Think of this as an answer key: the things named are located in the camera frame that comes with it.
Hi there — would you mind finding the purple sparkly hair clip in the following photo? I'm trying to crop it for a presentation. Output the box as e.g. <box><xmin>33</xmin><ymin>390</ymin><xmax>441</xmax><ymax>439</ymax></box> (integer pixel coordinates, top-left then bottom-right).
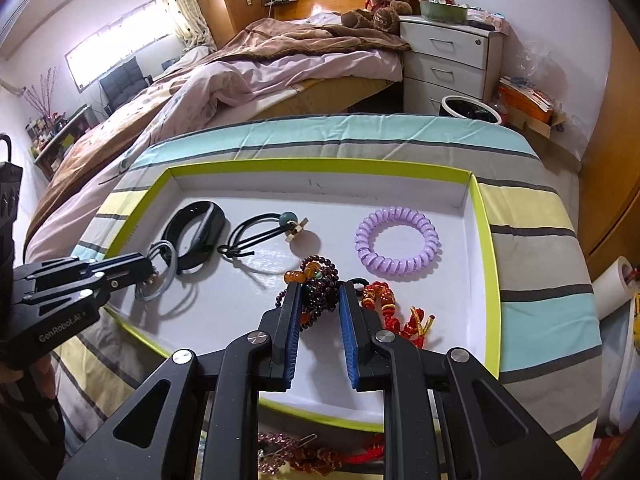
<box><xmin>257</xmin><ymin>431</ymin><xmax>317</xmax><ymax>474</ymax></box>

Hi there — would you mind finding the green rimmed white tray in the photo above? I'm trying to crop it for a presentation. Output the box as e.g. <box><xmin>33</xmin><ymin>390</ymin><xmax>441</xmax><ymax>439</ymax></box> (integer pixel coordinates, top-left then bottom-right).
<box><xmin>102</xmin><ymin>157</ymin><xmax>502</xmax><ymax>434</ymax></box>

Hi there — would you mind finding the red gold knotted rope bracelet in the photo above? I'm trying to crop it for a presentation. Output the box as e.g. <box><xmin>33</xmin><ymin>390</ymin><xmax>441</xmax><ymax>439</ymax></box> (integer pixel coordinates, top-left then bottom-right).
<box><xmin>304</xmin><ymin>433</ymin><xmax>386</xmax><ymax>476</ymax></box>

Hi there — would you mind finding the black phone camera mount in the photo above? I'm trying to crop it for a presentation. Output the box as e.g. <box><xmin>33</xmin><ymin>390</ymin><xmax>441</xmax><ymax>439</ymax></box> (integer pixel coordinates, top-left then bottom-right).
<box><xmin>0</xmin><ymin>133</ymin><xmax>23</xmax><ymax>282</ymax></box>

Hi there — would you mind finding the black white trash bin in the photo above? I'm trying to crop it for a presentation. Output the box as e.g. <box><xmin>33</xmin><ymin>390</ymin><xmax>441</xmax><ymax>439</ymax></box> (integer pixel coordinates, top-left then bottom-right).
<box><xmin>438</xmin><ymin>96</ymin><xmax>502</xmax><ymax>125</ymax></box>

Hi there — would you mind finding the white paper roll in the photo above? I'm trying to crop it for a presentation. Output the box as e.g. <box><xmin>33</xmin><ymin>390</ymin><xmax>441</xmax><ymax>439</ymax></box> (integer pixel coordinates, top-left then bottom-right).
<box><xmin>592</xmin><ymin>256</ymin><xmax>637</xmax><ymax>320</ymax></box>

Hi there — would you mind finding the floral curtain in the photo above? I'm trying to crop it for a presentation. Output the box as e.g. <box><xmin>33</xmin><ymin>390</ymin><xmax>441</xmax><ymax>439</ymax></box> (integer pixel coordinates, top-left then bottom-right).
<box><xmin>160</xmin><ymin>0</ymin><xmax>215</xmax><ymax>50</ymax></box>

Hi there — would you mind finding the wooden wardrobe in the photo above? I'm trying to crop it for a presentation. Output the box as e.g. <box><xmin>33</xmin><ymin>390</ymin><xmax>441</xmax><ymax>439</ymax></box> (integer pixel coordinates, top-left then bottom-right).
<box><xmin>578</xmin><ymin>11</ymin><xmax>640</xmax><ymax>278</ymax></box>

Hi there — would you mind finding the grey cord hair tie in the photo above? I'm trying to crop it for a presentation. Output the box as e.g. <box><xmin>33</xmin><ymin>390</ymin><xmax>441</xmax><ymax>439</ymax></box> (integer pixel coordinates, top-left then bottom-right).
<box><xmin>133</xmin><ymin>238</ymin><xmax>179</xmax><ymax>305</ymax></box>

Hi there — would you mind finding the striped table cloth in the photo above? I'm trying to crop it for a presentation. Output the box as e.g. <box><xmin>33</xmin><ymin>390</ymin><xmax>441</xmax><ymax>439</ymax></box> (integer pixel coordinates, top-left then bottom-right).
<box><xmin>44</xmin><ymin>114</ymin><xmax>602</xmax><ymax>467</ymax></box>

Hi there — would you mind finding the green bowl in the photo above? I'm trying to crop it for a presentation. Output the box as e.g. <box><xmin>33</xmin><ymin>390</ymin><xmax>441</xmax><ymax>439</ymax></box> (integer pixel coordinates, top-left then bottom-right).
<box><xmin>420</xmin><ymin>0</ymin><xmax>468</xmax><ymax>25</ymax></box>

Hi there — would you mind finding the purple spiral hair tie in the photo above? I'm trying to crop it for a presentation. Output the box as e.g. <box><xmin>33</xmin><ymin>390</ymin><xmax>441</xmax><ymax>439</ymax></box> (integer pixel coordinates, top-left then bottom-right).
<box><xmin>354</xmin><ymin>206</ymin><xmax>442</xmax><ymax>276</ymax></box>

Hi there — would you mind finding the brown blanket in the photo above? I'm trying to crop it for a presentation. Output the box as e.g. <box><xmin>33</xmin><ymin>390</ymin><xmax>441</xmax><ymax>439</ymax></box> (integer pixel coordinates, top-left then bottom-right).
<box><xmin>26</xmin><ymin>18</ymin><xmax>410</xmax><ymax>240</ymax></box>

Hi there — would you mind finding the orange book stack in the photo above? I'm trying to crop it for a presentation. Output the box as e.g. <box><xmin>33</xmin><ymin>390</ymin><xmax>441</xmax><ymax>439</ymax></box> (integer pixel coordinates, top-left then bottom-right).
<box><xmin>497</xmin><ymin>76</ymin><xmax>566</xmax><ymax>139</ymax></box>

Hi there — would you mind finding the pink duvet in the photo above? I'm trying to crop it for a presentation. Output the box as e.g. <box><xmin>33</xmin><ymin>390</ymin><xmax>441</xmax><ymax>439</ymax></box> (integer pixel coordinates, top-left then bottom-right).
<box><xmin>25</xmin><ymin>50</ymin><xmax>402</xmax><ymax>262</ymax></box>

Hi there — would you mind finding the wooden side shelf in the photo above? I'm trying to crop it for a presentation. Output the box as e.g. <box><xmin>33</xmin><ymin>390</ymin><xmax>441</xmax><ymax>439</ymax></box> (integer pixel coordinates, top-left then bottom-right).
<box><xmin>34</xmin><ymin>105</ymin><xmax>99</xmax><ymax>181</ymax></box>

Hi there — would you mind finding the small red bead bracelet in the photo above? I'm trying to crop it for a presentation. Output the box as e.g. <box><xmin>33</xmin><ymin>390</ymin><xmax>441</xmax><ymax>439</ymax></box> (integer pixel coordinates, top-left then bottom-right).
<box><xmin>360</xmin><ymin>280</ymin><xmax>436</xmax><ymax>350</ymax></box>

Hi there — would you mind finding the left hand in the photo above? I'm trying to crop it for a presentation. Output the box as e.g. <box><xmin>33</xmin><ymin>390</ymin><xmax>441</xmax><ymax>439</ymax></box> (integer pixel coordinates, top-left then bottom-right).
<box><xmin>0</xmin><ymin>353</ymin><xmax>56</xmax><ymax>399</ymax></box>

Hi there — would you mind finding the dark red bead bracelet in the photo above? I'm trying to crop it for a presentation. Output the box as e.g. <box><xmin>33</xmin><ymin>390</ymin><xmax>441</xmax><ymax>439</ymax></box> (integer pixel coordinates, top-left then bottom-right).
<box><xmin>274</xmin><ymin>253</ymin><xmax>370</xmax><ymax>331</ymax></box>

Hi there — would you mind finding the black chair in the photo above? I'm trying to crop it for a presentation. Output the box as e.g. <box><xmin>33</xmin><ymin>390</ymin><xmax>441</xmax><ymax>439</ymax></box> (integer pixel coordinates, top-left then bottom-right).
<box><xmin>99</xmin><ymin>58</ymin><xmax>152</xmax><ymax>114</ymax></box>

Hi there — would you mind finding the black fitness band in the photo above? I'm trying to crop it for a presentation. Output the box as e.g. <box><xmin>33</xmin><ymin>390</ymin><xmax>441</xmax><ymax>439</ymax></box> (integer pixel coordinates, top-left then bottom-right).
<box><xmin>160</xmin><ymin>200</ymin><xmax>226</xmax><ymax>275</ymax></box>

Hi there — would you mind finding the black hair tie with beads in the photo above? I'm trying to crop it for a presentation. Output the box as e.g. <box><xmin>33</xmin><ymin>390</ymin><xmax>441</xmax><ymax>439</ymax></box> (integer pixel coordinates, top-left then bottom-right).
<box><xmin>217</xmin><ymin>210</ymin><xmax>309</xmax><ymax>261</ymax></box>

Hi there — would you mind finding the wooden bed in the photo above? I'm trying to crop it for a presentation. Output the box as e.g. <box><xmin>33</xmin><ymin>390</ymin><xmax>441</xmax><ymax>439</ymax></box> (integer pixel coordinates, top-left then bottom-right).
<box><xmin>25</xmin><ymin>0</ymin><xmax>420</xmax><ymax>244</ymax></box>

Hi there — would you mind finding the brown teddy bear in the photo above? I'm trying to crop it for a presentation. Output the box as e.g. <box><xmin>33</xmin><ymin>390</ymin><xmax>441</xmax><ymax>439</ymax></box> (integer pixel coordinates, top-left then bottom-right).
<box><xmin>341</xmin><ymin>0</ymin><xmax>419</xmax><ymax>35</ymax></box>

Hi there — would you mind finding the white drawer nightstand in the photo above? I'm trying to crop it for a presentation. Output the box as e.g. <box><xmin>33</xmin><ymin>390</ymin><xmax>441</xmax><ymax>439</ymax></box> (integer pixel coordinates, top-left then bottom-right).
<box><xmin>399</xmin><ymin>16</ymin><xmax>504</xmax><ymax>115</ymax></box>

